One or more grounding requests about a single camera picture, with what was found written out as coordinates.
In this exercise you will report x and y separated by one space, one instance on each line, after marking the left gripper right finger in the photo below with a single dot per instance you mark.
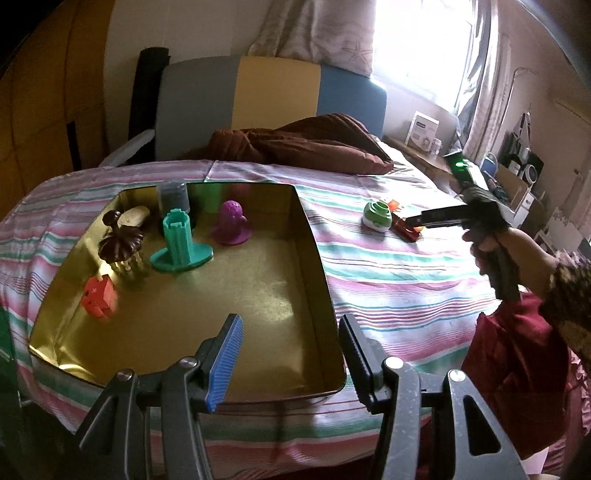
468 441

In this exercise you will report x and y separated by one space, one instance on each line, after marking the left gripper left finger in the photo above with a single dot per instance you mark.
192 386

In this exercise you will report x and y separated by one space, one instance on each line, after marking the red metal capsule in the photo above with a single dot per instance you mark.
403 230

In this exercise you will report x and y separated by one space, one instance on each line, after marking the orange yellow plastic shell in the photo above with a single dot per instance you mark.
394 206

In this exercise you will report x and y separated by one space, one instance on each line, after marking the green white plug-in device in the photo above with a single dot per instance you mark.
377 216

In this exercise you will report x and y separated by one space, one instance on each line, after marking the orange perforated block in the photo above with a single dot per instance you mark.
99 297

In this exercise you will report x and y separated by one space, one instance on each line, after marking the green flanged tube part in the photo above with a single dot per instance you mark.
181 252

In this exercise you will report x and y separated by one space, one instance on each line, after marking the brown cupcake toy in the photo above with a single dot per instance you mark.
120 247

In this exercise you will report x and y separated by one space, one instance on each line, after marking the magenta ribbed cone toy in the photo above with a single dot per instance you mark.
231 228

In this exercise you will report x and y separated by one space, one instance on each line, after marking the grey jar black lid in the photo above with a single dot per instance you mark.
172 195

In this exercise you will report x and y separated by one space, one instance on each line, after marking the person's right hand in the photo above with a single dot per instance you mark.
533 266

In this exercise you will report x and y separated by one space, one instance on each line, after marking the wooden bedside shelf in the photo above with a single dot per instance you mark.
436 169

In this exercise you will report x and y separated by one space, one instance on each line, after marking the striped bed sheet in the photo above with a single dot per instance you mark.
420 300

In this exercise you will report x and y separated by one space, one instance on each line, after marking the white product box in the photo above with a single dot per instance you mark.
422 132

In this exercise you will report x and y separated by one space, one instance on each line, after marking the gold metal tin box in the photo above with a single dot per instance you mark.
274 281

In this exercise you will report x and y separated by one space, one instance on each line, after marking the brown quilted blanket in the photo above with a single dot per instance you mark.
333 142

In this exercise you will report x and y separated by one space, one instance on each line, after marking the pale patterned curtain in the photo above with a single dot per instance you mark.
338 33

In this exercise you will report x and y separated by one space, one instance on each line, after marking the black rolled mat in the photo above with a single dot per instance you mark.
145 90

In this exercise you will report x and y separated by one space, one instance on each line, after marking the grey yellow blue headboard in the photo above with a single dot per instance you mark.
202 95

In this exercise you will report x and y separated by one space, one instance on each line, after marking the wooden wardrobe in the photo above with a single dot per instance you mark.
52 100

